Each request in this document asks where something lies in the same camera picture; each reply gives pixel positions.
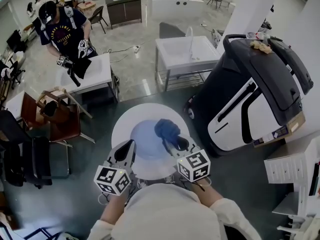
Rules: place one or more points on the crumpled yellow rag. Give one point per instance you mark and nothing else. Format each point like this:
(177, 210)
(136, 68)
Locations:
(261, 46)

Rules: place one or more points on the black cloth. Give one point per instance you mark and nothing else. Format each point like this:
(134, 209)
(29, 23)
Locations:
(82, 66)

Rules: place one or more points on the dark dining chair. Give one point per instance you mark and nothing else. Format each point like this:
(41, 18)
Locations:
(98, 17)

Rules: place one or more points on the round white side table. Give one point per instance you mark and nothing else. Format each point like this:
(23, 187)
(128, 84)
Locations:
(122, 126)

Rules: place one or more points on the person's sneaker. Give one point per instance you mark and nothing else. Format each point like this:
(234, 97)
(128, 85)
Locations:
(170, 179)
(142, 183)

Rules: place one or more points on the white basin stand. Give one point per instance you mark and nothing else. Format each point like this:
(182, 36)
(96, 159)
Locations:
(175, 51)

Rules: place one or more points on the white bathtub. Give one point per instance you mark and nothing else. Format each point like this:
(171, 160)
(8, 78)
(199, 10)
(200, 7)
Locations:
(165, 6)

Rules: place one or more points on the person's left sneaker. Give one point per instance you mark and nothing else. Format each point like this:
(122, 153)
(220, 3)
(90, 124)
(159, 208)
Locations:
(142, 183)

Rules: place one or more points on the brown bag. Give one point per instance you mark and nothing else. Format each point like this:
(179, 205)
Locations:
(53, 111)

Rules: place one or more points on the person's cream sweater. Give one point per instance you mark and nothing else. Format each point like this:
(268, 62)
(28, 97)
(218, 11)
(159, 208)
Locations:
(167, 214)

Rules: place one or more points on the black monitor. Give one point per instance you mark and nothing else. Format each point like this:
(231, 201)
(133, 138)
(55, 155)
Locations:
(15, 40)

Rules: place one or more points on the plastic bottle red label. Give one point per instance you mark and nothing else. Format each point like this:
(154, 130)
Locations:
(255, 35)

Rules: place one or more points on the brown chair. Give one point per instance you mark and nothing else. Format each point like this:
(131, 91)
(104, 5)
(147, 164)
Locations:
(65, 126)

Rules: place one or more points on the white drawer cabinet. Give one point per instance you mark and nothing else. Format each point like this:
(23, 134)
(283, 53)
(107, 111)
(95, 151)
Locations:
(282, 166)

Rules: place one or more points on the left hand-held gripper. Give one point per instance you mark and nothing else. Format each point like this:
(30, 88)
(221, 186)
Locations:
(110, 179)

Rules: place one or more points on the cardboard box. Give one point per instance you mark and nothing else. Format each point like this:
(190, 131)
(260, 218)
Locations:
(295, 124)

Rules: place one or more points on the black white service robot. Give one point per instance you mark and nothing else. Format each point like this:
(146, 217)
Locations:
(302, 71)
(230, 126)

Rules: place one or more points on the person's right forearm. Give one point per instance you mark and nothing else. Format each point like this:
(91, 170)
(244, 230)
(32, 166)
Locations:
(208, 194)

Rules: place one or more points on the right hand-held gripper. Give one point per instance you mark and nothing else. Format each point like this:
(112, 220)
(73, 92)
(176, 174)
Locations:
(195, 166)

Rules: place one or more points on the black cylindrical tool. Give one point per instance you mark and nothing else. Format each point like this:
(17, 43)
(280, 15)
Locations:
(73, 76)

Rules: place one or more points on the dark wood vanity cabinet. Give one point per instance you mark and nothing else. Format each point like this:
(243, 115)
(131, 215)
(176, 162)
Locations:
(125, 11)

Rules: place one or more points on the black folding chair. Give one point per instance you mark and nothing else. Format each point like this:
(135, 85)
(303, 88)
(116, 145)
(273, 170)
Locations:
(40, 159)

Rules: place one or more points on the person's right sneaker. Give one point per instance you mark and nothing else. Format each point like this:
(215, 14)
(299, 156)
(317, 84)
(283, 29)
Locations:
(170, 179)

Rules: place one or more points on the white carved chair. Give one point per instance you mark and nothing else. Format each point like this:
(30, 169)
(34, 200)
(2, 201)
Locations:
(300, 227)

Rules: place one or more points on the small wooden table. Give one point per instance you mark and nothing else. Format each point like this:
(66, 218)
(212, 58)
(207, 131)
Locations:
(86, 5)

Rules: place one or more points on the black metal frame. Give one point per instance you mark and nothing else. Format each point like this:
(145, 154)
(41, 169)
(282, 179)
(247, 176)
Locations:
(40, 232)

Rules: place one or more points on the upturned wooden stool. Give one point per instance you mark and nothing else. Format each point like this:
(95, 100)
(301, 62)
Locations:
(78, 105)

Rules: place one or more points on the black office chair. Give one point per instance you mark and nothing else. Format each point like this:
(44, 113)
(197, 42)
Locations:
(12, 164)

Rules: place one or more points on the blue cloth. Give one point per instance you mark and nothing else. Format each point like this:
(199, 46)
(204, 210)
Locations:
(166, 130)

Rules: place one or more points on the person's left forearm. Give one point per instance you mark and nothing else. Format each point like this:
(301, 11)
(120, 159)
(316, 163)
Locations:
(112, 211)

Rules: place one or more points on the white rectangular table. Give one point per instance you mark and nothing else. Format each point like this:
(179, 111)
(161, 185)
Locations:
(100, 69)

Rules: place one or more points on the light blue big plate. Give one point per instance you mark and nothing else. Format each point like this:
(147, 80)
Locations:
(145, 139)

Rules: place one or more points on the white power strip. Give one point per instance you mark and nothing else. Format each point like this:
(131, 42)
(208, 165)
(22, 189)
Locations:
(136, 49)

